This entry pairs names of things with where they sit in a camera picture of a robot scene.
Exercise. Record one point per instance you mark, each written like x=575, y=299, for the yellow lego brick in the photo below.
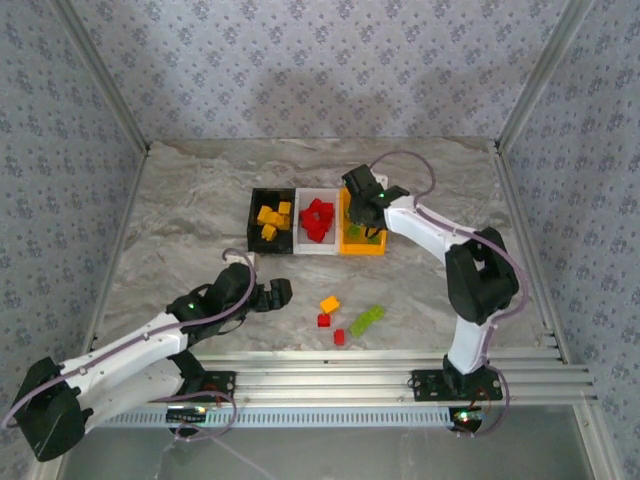
x=269, y=232
x=285, y=208
x=285, y=223
x=330, y=304
x=276, y=218

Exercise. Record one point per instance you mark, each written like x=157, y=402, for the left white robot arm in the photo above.
x=135, y=342

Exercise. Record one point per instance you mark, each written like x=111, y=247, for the aluminium corner post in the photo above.
x=540, y=75
x=104, y=75

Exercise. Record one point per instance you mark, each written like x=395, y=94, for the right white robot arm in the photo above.
x=415, y=225

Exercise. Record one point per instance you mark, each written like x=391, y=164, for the black plastic container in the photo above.
x=256, y=243

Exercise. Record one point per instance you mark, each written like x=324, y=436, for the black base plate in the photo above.
x=425, y=386
x=222, y=384

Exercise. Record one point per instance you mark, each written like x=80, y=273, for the aluminium side rail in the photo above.
x=520, y=225
x=116, y=250

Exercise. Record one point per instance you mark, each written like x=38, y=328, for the circuit board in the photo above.
x=187, y=415
x=467, y=416

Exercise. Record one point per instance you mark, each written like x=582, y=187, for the left aluminium side rail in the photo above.
x=116, y=250

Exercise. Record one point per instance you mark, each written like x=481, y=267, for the orange plastic container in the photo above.
x=345, y=246

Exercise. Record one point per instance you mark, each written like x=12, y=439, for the long light green lego brick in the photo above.
x=366, y=321

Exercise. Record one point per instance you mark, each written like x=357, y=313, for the left circuit board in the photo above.
x=187, y=415

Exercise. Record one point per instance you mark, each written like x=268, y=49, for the red lego brick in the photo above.
x=339, y=337
x=315, y=204
x=328, y=209
x=317, y=235
x=311, y=226
x=306, y=215
x=324, y=320
x=325, y=220

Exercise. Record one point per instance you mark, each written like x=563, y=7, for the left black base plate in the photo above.
x=222, y=384

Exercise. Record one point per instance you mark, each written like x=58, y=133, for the white plastic container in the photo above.
x=305, y=247

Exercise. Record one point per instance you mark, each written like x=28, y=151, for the right circuit board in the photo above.
x=467, y=416

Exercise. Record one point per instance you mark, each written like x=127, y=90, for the left aluminium corner post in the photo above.
x=104, y=75

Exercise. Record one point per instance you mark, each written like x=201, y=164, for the right aluminium side rail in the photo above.
x=520, y=225

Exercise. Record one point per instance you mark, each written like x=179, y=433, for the wide aluminium base rail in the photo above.
x=325, y=380

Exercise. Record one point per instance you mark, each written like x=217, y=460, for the aluminium frame leg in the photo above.
x=595, y=440

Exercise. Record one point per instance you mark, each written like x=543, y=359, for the right aluminium corner post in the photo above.
x=540, y=75

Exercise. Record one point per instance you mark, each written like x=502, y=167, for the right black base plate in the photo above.
x=425, y=386

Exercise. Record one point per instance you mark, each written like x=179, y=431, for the tall orange-yellow lego brick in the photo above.
x=263, y=215

